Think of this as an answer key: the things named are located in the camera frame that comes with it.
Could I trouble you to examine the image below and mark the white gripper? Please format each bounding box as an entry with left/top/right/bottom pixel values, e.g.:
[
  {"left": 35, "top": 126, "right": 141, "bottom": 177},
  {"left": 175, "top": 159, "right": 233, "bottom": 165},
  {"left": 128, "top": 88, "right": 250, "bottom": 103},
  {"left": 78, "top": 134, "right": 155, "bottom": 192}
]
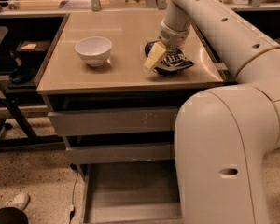
[{"left": 144, "top": 20, "right": 190, "bottom": 72}]

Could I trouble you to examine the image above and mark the blue chip bag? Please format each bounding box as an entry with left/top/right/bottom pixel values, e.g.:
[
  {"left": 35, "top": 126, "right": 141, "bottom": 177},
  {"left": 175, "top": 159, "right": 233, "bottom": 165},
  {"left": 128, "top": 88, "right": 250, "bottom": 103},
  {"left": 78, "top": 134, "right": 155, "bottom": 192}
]
[{"left": 151, "top": 48, "right": 194, "bottom": 76}]

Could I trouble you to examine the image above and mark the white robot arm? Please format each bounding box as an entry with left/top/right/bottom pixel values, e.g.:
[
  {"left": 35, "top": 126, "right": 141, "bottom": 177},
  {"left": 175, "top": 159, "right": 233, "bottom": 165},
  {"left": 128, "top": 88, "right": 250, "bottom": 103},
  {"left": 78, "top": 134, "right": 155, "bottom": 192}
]
[{"left": 144, "top": 0, "right": 280, "bottom": 224}]

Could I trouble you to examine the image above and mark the top grey drawer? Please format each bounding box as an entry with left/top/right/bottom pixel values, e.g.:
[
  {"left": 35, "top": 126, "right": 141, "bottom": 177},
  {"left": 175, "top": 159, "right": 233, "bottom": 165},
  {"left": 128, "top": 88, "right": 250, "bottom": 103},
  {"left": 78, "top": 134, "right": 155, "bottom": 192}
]
[{"left": 48, "top": 107, "right": 177, "bottom": 136}]

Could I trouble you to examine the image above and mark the grey drawer cabinet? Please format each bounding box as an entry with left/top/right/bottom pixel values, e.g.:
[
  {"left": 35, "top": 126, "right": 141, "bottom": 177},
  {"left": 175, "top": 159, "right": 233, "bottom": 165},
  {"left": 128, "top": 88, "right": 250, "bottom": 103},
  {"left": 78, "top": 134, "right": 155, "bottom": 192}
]
[{"left": 34, "top": 8, "right": 227, "bottom": 224}]

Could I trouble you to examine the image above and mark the middle grey drawer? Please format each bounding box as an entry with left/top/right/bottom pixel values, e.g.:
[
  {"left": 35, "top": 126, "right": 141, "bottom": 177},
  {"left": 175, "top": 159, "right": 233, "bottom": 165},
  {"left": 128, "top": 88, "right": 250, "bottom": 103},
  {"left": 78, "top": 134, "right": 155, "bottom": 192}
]
[{"left": 66, "top": 142, "right": 175, "bottom": 164}]

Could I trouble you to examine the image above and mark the bottom grey open drawer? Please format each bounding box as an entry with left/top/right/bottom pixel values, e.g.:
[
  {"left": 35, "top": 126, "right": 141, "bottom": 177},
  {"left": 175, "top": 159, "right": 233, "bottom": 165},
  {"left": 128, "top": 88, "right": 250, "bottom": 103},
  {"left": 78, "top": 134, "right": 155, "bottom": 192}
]
[{"left": 80, "top": 161, "right": 181, "bottom": 224}]

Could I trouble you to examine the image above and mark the white ceramic bowl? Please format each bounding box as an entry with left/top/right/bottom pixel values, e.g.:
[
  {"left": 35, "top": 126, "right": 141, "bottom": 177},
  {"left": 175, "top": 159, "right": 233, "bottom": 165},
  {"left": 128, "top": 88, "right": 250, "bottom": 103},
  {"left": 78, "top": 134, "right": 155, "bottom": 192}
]
[{"left": 75, "top": 36, "right": 112, "bottom": 67}]

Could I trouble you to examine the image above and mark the dark box on shelf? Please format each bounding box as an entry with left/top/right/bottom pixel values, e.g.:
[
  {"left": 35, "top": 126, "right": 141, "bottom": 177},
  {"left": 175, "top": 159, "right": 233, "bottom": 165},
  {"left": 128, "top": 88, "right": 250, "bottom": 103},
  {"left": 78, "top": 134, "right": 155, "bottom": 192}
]
[{"left": 16, "top": 40, "right": 51, "bottom": 60}]

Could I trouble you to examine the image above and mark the white shoe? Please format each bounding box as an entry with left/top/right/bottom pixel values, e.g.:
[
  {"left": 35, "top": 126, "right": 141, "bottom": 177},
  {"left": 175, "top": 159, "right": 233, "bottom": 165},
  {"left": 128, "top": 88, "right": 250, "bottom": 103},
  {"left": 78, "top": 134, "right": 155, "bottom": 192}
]
[{"left": 0, "top": 193, "right": 30, "bottom": 212}]

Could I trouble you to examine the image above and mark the black cable on floor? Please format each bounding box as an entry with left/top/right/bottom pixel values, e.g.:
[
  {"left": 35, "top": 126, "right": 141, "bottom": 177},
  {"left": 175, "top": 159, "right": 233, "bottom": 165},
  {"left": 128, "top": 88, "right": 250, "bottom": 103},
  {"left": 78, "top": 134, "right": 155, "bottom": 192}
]
[{"left": 68, "top": 171, "right": 80, "bottom": 224}]

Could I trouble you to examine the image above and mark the black desk frame left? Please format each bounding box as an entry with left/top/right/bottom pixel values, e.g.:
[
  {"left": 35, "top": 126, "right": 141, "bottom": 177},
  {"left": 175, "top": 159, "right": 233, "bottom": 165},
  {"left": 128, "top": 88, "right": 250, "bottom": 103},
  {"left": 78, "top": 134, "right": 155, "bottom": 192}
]
[{"left": 0, "top": 77, "right": 64, "bottom": 170}]

